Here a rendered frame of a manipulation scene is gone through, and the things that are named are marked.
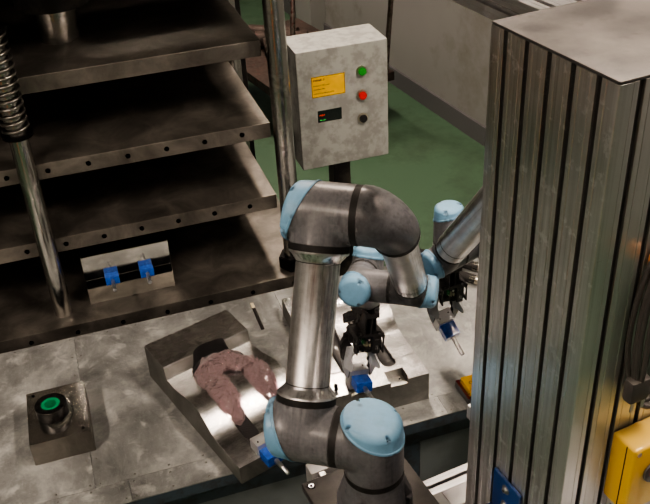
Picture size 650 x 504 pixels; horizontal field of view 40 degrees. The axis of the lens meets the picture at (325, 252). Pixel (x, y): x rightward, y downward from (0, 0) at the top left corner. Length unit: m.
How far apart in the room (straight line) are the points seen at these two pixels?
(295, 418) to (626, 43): 0.91
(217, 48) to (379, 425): 1.36
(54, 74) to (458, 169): 3.05
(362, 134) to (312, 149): 0.17
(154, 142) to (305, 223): 1.13
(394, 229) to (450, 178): 3.47
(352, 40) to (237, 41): 0.38
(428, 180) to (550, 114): 3.92
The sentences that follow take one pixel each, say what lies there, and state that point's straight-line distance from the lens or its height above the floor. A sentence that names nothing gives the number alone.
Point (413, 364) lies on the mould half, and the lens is 2.35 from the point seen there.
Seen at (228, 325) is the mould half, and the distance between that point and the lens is 2.49.
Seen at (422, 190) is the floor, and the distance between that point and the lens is 4.94.
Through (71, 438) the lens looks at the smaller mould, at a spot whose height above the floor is 0.86.
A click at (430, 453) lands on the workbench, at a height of 0.61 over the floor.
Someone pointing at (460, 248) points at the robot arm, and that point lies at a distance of 2.00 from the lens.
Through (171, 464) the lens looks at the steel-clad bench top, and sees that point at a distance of 2.28.
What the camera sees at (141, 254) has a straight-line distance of 2.83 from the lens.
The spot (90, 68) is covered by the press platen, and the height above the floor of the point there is 1.53.
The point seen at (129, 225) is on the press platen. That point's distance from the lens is 2.78.
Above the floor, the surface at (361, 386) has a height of 0.93.
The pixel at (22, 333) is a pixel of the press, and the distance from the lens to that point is 2.86.
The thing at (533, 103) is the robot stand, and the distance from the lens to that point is 1.17.
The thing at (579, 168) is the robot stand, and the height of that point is 1.90.
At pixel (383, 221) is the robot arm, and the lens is 1.60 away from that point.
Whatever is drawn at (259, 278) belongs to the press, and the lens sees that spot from 2.89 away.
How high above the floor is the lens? 2.42
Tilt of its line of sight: 33 degrees down
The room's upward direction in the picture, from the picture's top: 3 degrees counter-clockwise
